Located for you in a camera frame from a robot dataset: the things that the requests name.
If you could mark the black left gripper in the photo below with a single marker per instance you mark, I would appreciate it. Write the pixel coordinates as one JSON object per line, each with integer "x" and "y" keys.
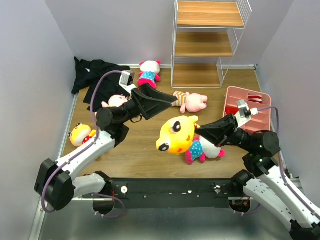
{"x": 142, "y": 97}

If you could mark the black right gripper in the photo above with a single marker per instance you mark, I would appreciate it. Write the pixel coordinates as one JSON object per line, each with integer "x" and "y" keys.
{"x": 230, "y": 130}

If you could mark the white plush blue dress front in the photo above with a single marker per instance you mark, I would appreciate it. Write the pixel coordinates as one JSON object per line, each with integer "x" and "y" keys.
{"x": 202, "y": 149}

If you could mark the white plush blue dress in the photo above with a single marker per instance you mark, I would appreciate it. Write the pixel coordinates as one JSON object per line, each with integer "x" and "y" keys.
{"x": 202, "y": 149}
{"x": 149, "y": 73}

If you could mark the large yellow plush toy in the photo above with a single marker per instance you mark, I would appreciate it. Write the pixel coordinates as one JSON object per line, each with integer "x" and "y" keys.
{"x": 177, "y": 134}

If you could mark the small yellow plush toy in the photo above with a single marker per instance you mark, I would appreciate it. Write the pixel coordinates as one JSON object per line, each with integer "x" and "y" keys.
{"x": 81, "y": 134}

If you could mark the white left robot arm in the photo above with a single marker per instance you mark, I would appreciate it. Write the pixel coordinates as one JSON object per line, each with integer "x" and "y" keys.
{"x": 56, "y": 179}

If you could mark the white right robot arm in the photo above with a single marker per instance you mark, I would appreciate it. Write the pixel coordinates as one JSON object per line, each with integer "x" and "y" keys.
{"x": 264, "y": 178}

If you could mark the white plush blue dress back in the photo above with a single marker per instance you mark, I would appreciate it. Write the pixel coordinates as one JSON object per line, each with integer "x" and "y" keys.
{"x": 149, "y": 73}

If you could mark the red sock middle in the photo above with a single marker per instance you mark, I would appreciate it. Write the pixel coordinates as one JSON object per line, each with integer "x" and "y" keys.
{"x": 231, "y": 110}

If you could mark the pink pig plush left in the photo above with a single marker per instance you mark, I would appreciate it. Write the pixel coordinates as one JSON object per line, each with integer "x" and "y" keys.
{"x": 115, "y": 101}

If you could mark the pink pig plush striped shirt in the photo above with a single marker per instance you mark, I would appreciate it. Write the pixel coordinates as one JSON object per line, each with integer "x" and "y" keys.
{"x": 191, "y": 102}

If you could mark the red white striped sock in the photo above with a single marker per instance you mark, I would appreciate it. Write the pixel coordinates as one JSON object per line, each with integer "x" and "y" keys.
{"x": 255, "y": 99}

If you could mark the black cloth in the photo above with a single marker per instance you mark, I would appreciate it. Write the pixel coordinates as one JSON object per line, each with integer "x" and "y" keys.
{"x": 88, "y": 74}

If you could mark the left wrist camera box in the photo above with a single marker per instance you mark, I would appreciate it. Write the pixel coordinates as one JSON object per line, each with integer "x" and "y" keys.
{"x": 126, "y": 80}

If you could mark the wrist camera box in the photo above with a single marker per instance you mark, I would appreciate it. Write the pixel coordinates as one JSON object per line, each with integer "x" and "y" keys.
{"x": 243, "y": 112}
{"x": 126, "y": 80}

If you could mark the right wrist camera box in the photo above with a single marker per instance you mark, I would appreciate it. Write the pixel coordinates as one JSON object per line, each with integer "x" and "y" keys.
{"x": 243, "y": 112}

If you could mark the white wire wooden shelf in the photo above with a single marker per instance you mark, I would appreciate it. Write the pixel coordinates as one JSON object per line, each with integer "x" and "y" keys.
{"x": 206, "y": 35}

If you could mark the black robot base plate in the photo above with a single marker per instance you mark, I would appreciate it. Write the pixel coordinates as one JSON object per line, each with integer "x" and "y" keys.
{"x": 158, "y": 193}

